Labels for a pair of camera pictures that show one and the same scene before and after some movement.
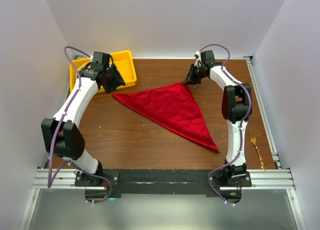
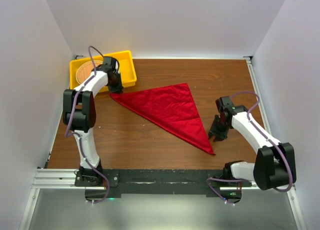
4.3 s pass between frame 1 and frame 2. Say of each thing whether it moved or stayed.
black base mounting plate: stayed
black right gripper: moved
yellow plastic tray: stayed
